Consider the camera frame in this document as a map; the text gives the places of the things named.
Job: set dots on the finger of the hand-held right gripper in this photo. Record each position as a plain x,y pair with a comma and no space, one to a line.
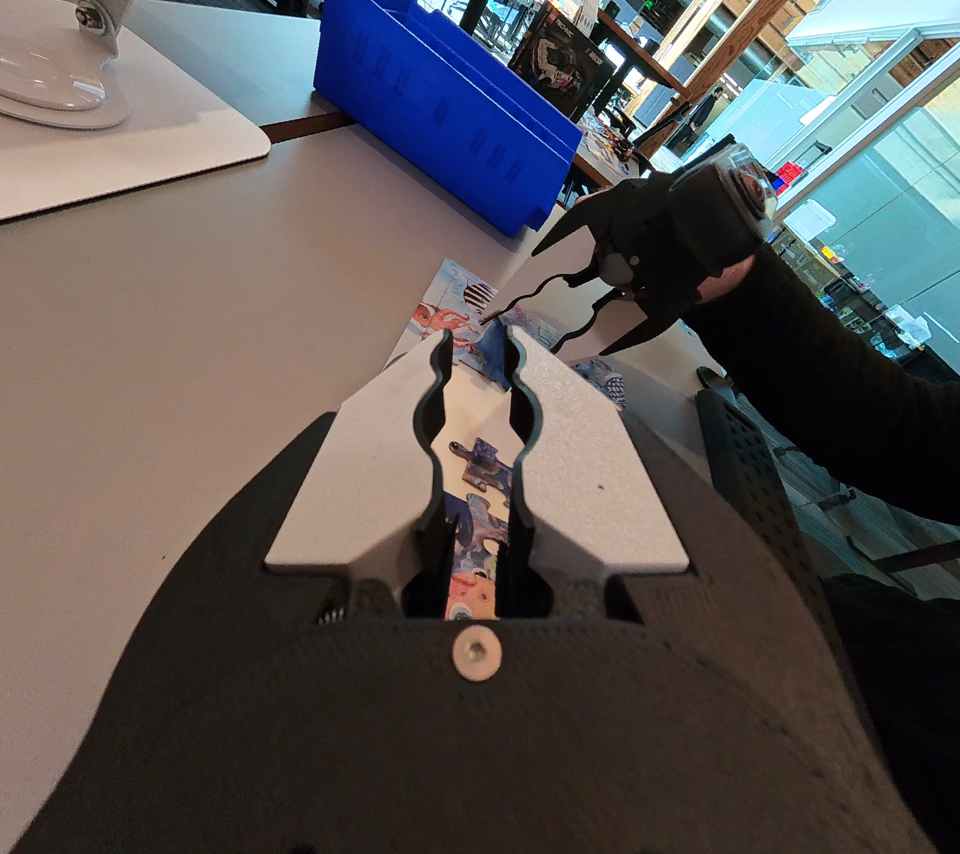
555,261
607,325

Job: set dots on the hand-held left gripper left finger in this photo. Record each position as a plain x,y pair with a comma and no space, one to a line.
352,486

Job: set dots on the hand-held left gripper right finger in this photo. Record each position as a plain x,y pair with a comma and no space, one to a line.
600,486

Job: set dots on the dark blue puzzle piece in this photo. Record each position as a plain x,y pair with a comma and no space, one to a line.
491,351

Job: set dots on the purple coral puzzle piece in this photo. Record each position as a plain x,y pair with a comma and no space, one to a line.
476,524
484,464

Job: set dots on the sea animal jigsaw puzzle tray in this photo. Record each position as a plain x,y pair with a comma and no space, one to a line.
439,321

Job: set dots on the person's right forearm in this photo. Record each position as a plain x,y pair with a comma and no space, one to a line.
825,381

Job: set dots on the person's right hand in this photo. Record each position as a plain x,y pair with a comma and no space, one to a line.
727,280

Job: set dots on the black perforated chair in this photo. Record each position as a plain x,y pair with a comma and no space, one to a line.
750,464

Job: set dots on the large blue plastic bin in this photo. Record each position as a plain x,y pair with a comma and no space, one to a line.
450,104

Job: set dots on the black toy car box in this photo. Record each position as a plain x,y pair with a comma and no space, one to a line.
562,55

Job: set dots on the wooden post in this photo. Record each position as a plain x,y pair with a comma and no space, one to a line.
765,14

